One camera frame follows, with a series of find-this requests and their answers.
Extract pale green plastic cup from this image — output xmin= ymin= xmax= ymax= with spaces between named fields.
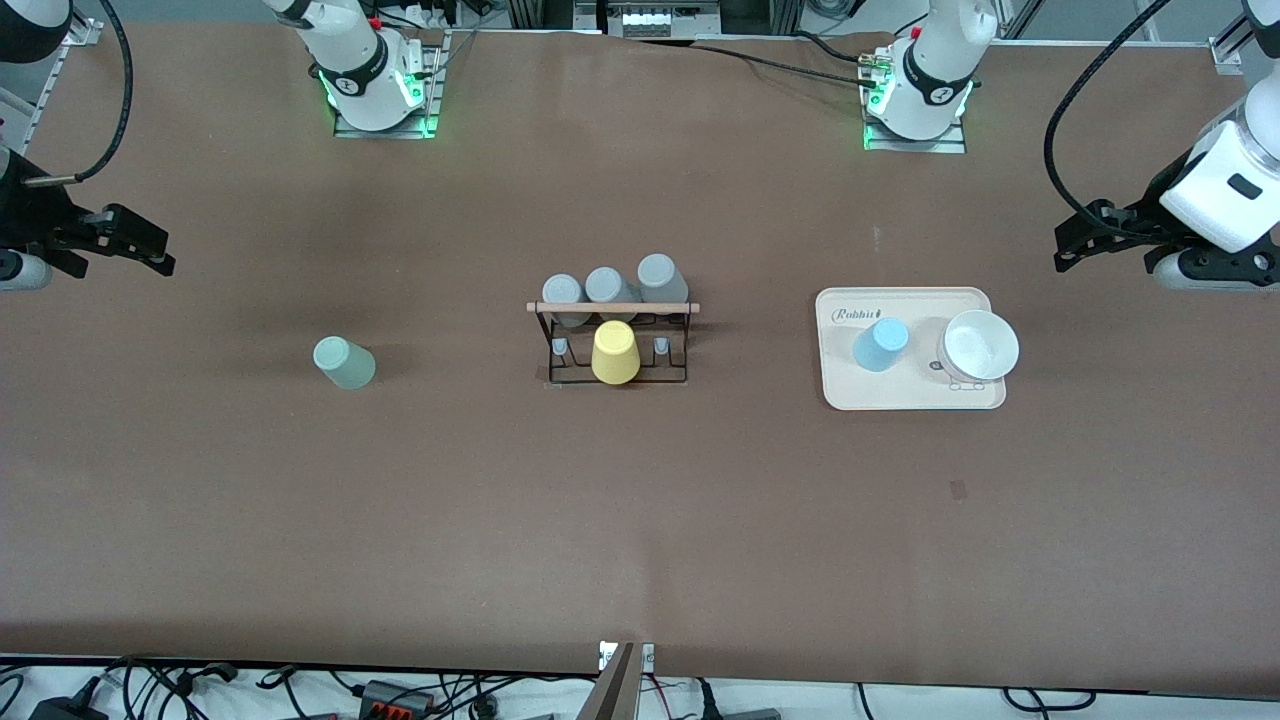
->
xmin=313 ymin=336 xmax=377 ymax=391

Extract light blue plastic cup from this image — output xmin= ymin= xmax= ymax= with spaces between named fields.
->
xmin=852 ymin=317 xmax=910 ymax=373

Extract white bowl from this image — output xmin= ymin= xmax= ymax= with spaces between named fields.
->
xmin=937 ymin=309 xmax=1021 ymax=386

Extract beige rabbit print tray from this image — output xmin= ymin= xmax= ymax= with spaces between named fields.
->
xmin=815 ymin=287 xmax=1007 ymax=412

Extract grey plastic cup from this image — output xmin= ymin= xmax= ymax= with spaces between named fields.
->
xmin=585 ymin=267 xmax=642 ymax=323
xmin=637 ymin=253 xmax=691 ymax=305
xmin=541 ymin=274 xmax=588 ymax=328

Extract black power adapter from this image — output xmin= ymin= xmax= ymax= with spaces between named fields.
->
xmin=28 ymin=693 xmax=109 ymax=720

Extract yellow plastic cup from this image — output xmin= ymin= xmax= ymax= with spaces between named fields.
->
xmin=591 ymin=320 xmax=642 ymax=386

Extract white power strip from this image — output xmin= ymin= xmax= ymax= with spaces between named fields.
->
xmin=615 ymin=0 xmax=723 ymax=37

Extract black terminal block orange levers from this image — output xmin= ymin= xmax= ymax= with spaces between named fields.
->
xmin=358 ymin=680 xmax=437 ymax=718

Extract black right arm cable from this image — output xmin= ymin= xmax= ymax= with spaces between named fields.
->
xmin=22 ymin=0 xmax=134 ymax=187

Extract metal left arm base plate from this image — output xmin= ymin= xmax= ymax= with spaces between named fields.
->
xmin=862 ymin=45 xmax=969 ymax=154

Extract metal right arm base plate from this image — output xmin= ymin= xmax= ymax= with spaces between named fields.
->
xmin=333 ymin=30 xmax=446 ymax=141

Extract black cable on table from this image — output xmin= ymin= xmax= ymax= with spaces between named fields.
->
xmin=640 ymin=35 xmax=876 ymax=89

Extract black wire cup rack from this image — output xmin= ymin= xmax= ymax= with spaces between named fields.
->
xmin=527 ymin=300 xmax=701 ymax=389

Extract tangled black cable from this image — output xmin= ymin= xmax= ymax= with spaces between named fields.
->
xmin=105 ymin=655 xmax=243 ymax=703

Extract black cable loop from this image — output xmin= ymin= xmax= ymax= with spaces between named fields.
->
xmin=1000 ymin=686 xmax=1101 ymax=713

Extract white pole bracket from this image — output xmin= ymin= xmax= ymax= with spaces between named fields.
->
xmin=598 ymin=641 xmax=656 ymax=673

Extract grey camera pole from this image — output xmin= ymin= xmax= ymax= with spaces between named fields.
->
xmin=575 ymin=643 xmax=638 ymax=720

